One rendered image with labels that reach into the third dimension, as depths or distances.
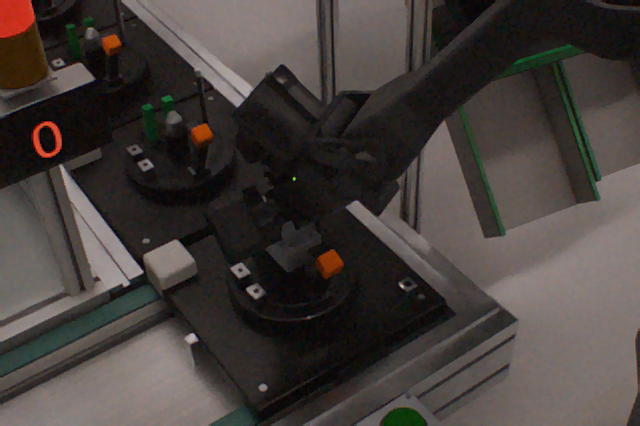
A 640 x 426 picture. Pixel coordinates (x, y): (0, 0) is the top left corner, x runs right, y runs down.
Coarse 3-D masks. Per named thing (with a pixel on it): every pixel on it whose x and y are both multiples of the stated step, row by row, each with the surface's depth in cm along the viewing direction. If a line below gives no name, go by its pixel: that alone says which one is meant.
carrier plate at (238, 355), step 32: (320, 224) 105; (352, 224) 105; (192, 256) 102; (352, 256) 101; (384, 256) 101; (192, 288) 98; (224, 288) 98; (384, 288) 98; (192, 320) 95; (224, 320) 95; (352, 320) 94; (384, 320) 94; (416, 320) 95; (224, 352) 92; (256, 352) 92; (288, 352) 91; (320, 352) 91; (352, 352) 91; (256, 384) 89; (288, 384) 89; (320, 384) 90; (256, 416) 87
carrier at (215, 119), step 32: (224, 96) 125; (128, 128) 120; (160, 128) 116; (224, 128) 119; (96, 160) 115; (128, 160) 112; (160, 160) 112; (224, 160) 111; (96, 192) 111; (128, 192) 110; (160, 192) 108; (192, 192) 109; (224, 192) 110; (128, 224) 106; (160, 224) 106; (192, 224) 106
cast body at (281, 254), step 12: (288, 228) 90; (300, 228) 91; (312, 228) 92; (288, 240) 91; (300, 240) 91; (312, 240) 91; (276, 252) 92; (288, 252) 90; (300, 252) 91; (288, 264) 91; (300, 264) 92
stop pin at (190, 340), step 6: (186, 336) 94; (192, 336) 94; (186, 342) 94; (192, 342) 93; (198, 342) 94; (186, 348) 95; (192, 348) 93; (198, 348) 94; (192, 354) 94; (198, 354) 95; (192, 360) 95; (198, 360) 95
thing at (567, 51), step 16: (448, 0) 90; (464, 0) 91; (480, 0) 92; (496, 0) 92; (464, 16) 88; (544, 48) 90; (560, 48) 88; (576, 48) 89; (528, 64) 88; (544, 64) 90; (496, 80) 88
